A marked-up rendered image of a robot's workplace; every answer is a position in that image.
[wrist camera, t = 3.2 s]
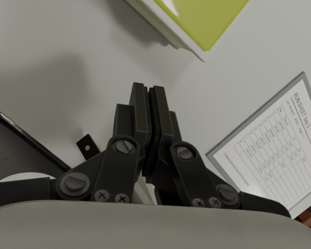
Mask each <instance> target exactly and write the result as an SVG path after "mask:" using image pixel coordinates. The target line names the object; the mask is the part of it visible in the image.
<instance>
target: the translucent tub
mask: <svg viewBox="0 0 311 249"><path fill-rule="evenodd" d="M122 1H123V2H124V3H125V4H127V5H128V6H129V7H130V8H131V9H132V10H133V11H134V12H135V13H136V14H137V15H138V16H140V17H141V18H142V19H143V20H144V21H145V22H146V23H147V24H148V25H149V26H150V27H151V28H153V29H154V30H155V31H156V32H157V33H158V34H159V35H160V36H161V37H162V38H163V39H164V40H165V41H167V42H168V43H169V44H170V45H171V46H172V47H173V48H175V49H177V50H178V49H179V48H183V49H185V50H188V51H191V52H192V53H193V54H194V55H195V56H196V57H197V58H198V59H199V60H200V61H201V62H204V63H205V62H207V61H208V60H209V58H210V57H211V56H212V55H213V53H214V52H215V51H216V50H217V48H218V47H219V46H220V45H221V43H222V42H223V41H224V40H225V38H226V37H227V36H228V35H229V33H230V32H231V31H232V30H233V28H234V27H235V26H236V25H237V23H238V22H239V21H240V20H241V18H242V17H243V16H244V15H245V13H246V12H247V11H248V9H249V8H250V7H251V6H252V4H253V3H254V2H255V1H256V0H122Z"/></svg>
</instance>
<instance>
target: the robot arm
mask: <svg viewBox="0 0 311 249"><path fill-rule="evenodd" d="M141 170H142V177H145V179H146V183H148V184H153V185H154V186H155V188H154V193H155V198H156V202H157V205H149V204H132V198H133V191H134V185H135V183H136V182H137V181H138V178H139V176H140V173H141ZM0 249H311V228H310V227H308V226H306V225H304V224H302V223H300V222H298V221H296V220H294V219H292V218H291V215H290V213H289V211H288V210H287V208H286V207H285V206H284V205H282V204H281V203H279V202H277V201H274V200H270V199H267V198H263V197H260V196H256V195H253V194H249V193H246V192H242V191H240V192H239V193H238V192H237V190H236V189H235V188H234V187H232V186H231V185H230V184H228V183H227V182H225V181H224V180H223V179H221V178H220V177H219V176H217V175H216V174H215V173H213V172H212V171H211V170H209V169H208V168H206V166H205V164H204V162H203V160H202V158H201V156H200V154H199V152H198V150H197V149H196V147H195V146H193V145H192V144H190V143H188V142H185V141H182V137H181V133H180V129H179V125H178V121H177V117H176V113H175V112H174V111H169V108H168V103H167V99H166V94H165V89H164V87H162V86H156V85H154V86H153V88H152V87H150V88H149V92H148V88H147V87H146V86H144V84H143V83H136V82H134V83H133V86H132V91H131V95H130V100H129V105H125V104H118V103H117V106H116V112H115V119H114V127H113V136H112V137H111V138H110V139H109V142H108V144H107V147H106V150H104V151H103V152H101V153H99V154H97V155H95V156H94V157H92V158H90V159H88V160H87V161H85V162H83V163H81V164H80V165H78V166H76V167H74V168H73V169H71V170H69V171H67V172H66V173H64V174H62V175H61V176H60V177H59V178H56V179H50V177H42V178H32V179H23V180H14V181H5V182H0Z"/></svg>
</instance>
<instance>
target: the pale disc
mask: <svg viewBox="0 0 311 249"><path fill-rule="evenodd" d="M42 177H50V179H56V178H55V177H53V176H50V175H47V174H44V173H38V172H23V173H17V174H13V175H10V176H8V177H5V178H3V179H1V180H0V182H5V181H14V180H23V179H32V178H42Z"/></svg>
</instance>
